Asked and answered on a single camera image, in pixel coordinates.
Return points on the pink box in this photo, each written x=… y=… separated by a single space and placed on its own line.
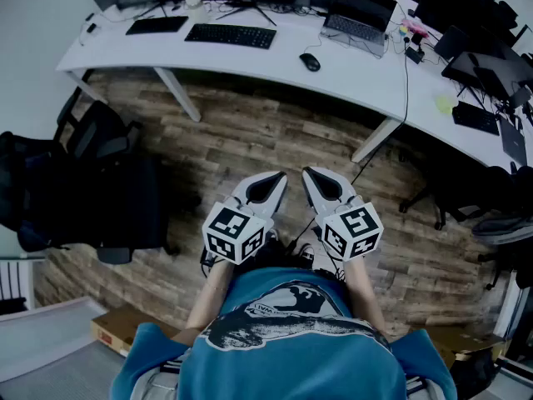
x=416 y=26

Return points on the person's white shoe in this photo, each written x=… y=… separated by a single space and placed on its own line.
x=307 y=250
x=272 y=235

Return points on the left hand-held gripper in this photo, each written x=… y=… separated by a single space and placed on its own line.
x=233 y=231

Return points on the small black keyboard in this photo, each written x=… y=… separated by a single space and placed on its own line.
x=157 y=25

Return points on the white radiator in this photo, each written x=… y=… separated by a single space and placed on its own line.
x=16 y=281

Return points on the medium black keyboard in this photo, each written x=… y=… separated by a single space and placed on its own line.
x=474 y=118

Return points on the yellow and blue ball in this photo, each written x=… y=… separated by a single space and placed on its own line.
x=404 y=30

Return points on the pale yellow mug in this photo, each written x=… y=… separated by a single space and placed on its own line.
x=444 y=103

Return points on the black power adapter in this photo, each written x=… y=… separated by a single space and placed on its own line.
x=414 y=55

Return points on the black plug charger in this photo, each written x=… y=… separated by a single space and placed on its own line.
x=416 y=38

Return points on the flat cardboard box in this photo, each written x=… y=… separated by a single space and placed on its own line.
x=121 y=323

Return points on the person's left white shoe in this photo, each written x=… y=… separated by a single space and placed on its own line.
x=272 y=235

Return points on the black bag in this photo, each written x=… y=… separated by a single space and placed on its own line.
x=476 y=375

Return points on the dark grey closed laptop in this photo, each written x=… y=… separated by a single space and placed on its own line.
x=513 y=142

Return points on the dark grey office chair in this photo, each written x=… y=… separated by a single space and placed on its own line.
x=504 y=229

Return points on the person's left forearm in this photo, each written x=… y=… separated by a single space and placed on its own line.
x=204 y=298

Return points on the small black adapter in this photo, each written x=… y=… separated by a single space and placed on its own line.
x=91 y=28

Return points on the black mesh office chair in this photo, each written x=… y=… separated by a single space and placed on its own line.
x=96 y=131

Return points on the open cardboard box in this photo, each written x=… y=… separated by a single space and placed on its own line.
x=466 y=340

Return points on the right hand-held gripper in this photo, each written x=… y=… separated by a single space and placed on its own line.
x=352 y=231

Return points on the large black keyboard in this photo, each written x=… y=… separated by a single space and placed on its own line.
x=231 y=36

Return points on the person's black trousers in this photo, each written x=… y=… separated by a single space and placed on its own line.
x=275 y=256

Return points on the person's right forearm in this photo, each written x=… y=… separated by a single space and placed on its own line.
x=362 y=290

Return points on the black monitor with splayed stand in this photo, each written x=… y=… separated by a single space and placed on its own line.
x=487 y=71

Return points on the person's blue printed t-shirt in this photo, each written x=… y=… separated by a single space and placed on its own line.
x=291 y=369

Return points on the black padded office chair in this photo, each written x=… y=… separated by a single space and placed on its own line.
x=83 y=206

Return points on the white bottle with metal lid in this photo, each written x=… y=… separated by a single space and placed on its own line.
x=193 y=2

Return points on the person's right white shoe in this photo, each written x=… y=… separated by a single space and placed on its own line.
x=307 y=250

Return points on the white desk leg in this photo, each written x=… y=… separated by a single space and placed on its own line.
x=83 y=85
x=375 y=140
x=179 y=94

